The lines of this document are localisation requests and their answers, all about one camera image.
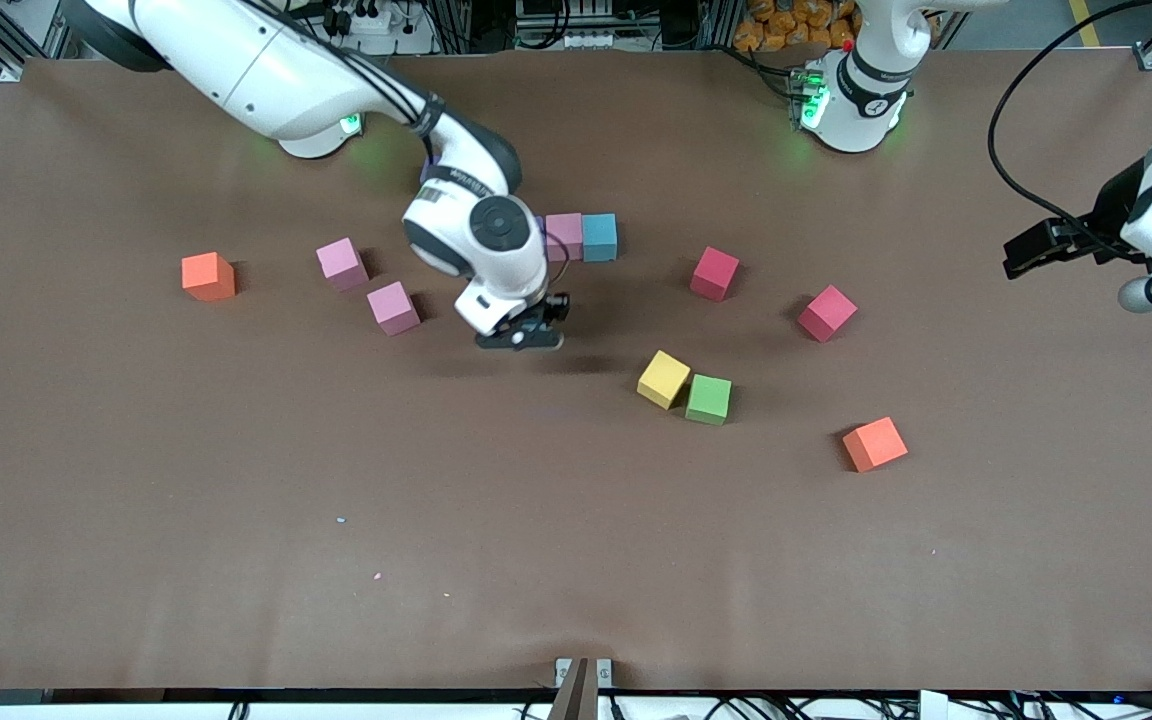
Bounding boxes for red foam block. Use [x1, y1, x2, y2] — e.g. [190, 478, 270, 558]
[689, 246, 741, 303]
[797, 284, 859, 344]

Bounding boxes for yellow foam block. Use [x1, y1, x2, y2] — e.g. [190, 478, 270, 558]
[636, 349, 693, 411]

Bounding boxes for orange foam block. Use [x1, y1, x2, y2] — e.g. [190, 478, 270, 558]
[842, 416, 910, 474]
[181, 251, 237, 303]

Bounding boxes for green foam block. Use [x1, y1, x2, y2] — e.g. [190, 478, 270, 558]
[685, 374, 733, 427]

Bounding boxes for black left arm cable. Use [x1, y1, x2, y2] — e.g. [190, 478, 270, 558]
[986, 0, 1152, 236]

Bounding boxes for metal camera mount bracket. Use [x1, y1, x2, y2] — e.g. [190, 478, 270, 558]
[554, 657, 614, 720]

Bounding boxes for pink foam block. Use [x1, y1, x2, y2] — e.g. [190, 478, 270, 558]
[544, 212, 585, 262]
[366, 281, 422, 337]
[316, 237, 370, 293]

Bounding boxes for orange mesh bag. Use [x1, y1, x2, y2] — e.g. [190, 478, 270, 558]
[733, 0, 859, 54]

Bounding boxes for white power strip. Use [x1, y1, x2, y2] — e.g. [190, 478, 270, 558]
[321, 0, 437, 56]

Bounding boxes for blue foam block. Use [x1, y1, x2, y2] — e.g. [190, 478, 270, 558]
[581, 213, 619, 263]

